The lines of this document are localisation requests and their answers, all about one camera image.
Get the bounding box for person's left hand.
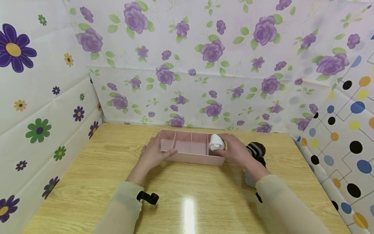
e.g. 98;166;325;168
136;134;178;174

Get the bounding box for person's right hand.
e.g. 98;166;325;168
214;133;258;172

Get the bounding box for pink divided organizer box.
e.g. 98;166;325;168
159;129;226;167

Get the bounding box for person's right forearm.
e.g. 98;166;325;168
244;160;332;234

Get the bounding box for person's left forearm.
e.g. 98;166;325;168
93;162;148;234

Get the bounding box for brown white striped rolled sock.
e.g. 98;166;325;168
246;142;267;159

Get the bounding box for grey rolled sock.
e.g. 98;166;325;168
243;169;258;189

